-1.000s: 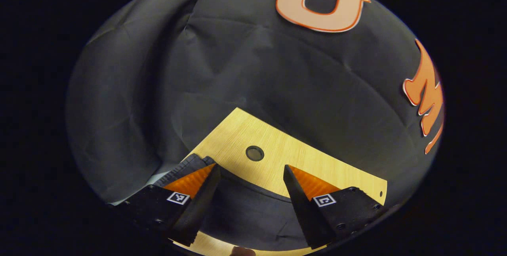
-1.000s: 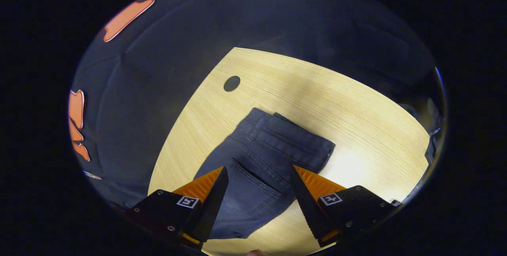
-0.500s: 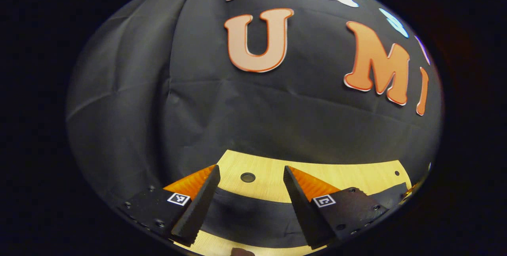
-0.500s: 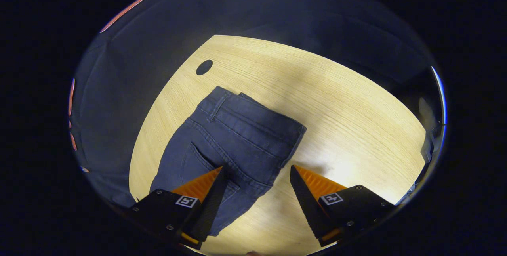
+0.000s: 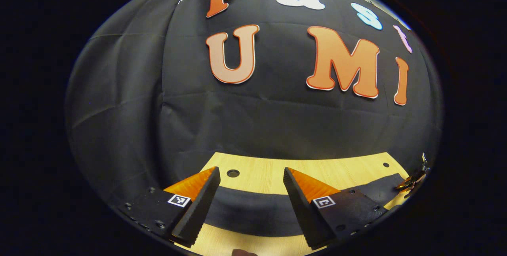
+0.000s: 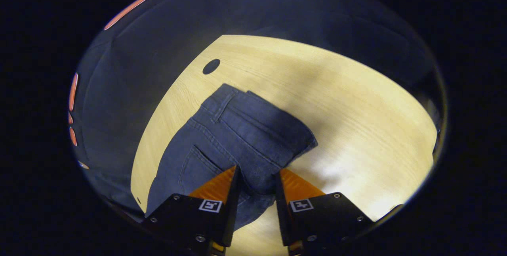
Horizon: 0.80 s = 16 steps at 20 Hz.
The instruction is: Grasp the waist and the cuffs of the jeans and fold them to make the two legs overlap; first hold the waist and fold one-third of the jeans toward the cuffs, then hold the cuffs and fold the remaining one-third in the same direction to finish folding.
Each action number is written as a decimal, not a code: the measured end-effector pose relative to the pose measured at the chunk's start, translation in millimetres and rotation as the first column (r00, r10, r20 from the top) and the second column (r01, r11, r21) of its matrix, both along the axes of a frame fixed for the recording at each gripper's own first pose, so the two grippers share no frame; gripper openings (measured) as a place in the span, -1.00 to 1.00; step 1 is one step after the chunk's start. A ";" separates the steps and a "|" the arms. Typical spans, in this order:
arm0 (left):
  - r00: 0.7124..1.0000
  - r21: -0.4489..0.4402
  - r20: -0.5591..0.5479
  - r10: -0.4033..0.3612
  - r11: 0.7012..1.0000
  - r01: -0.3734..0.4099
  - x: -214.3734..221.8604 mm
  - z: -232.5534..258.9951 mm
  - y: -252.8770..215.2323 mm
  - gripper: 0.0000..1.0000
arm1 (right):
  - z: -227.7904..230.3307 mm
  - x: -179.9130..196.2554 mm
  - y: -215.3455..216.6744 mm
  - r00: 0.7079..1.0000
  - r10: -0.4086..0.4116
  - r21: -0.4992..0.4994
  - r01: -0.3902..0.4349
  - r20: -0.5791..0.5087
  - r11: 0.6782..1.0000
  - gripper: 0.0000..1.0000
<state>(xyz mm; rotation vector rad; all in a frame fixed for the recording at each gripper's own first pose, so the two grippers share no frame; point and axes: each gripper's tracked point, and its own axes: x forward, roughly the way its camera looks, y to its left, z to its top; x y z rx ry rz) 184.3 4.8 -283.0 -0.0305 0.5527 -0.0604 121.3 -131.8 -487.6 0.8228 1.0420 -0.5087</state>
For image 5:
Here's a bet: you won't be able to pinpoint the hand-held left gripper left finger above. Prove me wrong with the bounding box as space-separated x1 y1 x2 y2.
119 166 221 248

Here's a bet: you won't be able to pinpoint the black backdrop cloth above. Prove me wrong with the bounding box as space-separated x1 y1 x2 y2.
65 0 444 209

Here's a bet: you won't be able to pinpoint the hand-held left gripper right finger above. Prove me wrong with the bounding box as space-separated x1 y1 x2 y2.
283 167 389 250

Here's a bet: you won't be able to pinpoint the dark denim jeans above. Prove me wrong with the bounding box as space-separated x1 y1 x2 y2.
197 173 405 237

